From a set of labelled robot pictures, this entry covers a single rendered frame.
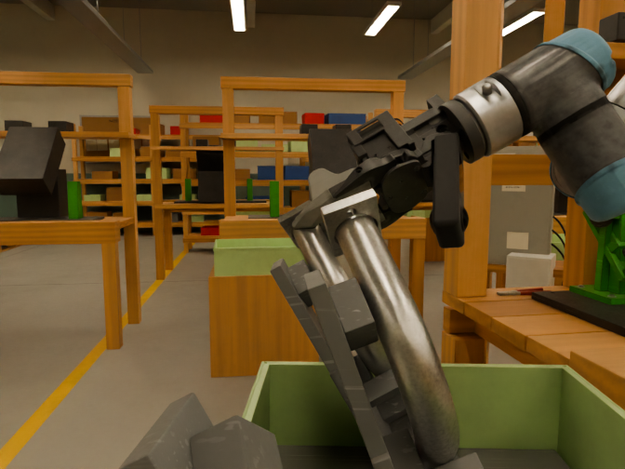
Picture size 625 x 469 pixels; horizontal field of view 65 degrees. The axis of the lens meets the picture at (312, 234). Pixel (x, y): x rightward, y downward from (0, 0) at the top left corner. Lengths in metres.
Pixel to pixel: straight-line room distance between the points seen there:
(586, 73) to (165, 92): 10.79
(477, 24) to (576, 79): 0.89
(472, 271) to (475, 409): 0.73
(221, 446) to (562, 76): 0.48
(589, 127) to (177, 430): 0.48
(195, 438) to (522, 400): 0.61
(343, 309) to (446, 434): 0.10
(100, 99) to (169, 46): 1.79
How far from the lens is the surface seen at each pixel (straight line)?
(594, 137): 0.56
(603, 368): 0.97
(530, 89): 0.56
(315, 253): 0.50
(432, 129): 0.56
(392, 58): 11.63
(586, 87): 0.58
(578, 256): 1.63
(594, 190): 0.57
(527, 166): 1.58
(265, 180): 7.84
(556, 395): 0.77
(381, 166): 0.50
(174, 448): 0.18
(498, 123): 0.54
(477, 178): 1.41
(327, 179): 0.53
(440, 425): 0.33
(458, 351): 1.47
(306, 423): 0.73
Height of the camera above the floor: 1.21
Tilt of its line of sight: 7 degrees down
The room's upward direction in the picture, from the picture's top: straight up
